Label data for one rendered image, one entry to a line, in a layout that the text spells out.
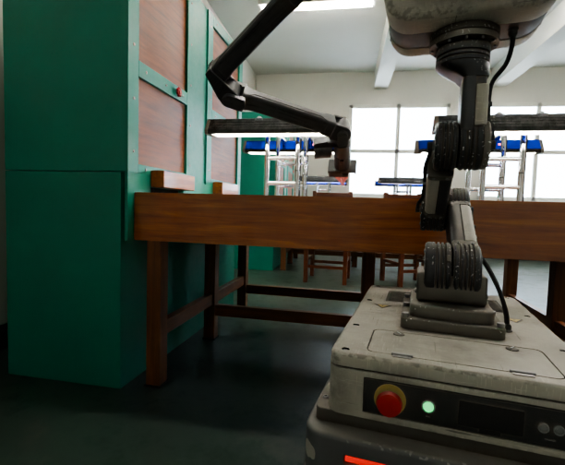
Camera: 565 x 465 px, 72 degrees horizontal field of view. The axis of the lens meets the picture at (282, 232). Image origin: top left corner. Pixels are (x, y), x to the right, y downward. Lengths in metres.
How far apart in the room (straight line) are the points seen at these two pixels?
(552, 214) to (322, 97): 5.77
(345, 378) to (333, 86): 6.45
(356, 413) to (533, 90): 7.00
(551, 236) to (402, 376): 0.88
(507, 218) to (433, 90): 5.75
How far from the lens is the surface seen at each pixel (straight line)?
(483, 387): 0.72
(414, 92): 7.02
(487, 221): 1.40
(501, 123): 1.76
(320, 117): 1.31
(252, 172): 4.45
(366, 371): 0.71
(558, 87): 7.64
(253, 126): 1.74
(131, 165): 1.59
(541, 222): 1.46
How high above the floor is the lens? 0.72
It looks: 4 degrees down
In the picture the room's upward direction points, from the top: 2 degrees clockwise
